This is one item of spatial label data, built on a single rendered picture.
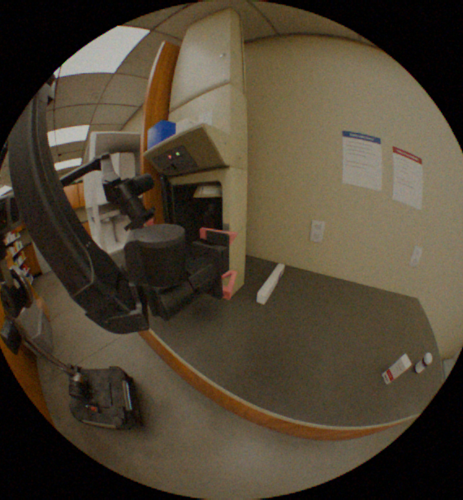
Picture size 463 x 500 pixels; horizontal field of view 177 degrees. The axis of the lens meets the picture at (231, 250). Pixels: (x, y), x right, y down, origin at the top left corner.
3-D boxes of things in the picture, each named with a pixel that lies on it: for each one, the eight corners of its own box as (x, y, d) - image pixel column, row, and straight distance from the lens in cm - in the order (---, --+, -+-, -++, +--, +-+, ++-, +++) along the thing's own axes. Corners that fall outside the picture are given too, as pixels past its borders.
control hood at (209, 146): (167, 177, 68) (166, 155, 70) (231, 165, 45) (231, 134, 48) (143, 178, 63) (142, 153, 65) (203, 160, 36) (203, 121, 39)
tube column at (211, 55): (205, 127, 92) (212, 38, 155) (261, 112, 77) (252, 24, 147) (167, 114, 77) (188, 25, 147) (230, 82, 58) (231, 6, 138)
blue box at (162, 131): (169, 153, 67) (169, 133, 70) (184, 147, 60) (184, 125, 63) (147, 151, 62) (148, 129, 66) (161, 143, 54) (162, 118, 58)
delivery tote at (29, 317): (41, 307, 279) (31, 286, 269) (40, 334, 230) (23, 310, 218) (26, 316, 298) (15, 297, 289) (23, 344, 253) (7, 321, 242)
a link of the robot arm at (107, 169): (102, 173, 93) (99, 153, 91) (112, 170, 94) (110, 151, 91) (108, 209, 53) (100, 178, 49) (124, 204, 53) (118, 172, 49)
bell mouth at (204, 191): (212, 196, 73) (212, 184, 73) (244, 196, 63) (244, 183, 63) (183, 197, 61) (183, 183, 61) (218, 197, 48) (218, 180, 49)
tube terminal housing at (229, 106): (209, 256, 93) (205, 127, 92) (257, 270, 77) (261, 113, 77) (179, 273, 78) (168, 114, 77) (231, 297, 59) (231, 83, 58)
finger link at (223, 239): (249, 225, 29) (222, 236, 22) (248, 256, 32) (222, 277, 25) (222, 221, 33) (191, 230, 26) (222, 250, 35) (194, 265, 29)
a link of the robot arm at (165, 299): (144, 309, 25) (166, 332, 22) (132, 274, 21) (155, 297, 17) (177, 289, 27) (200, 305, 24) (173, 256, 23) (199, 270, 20)
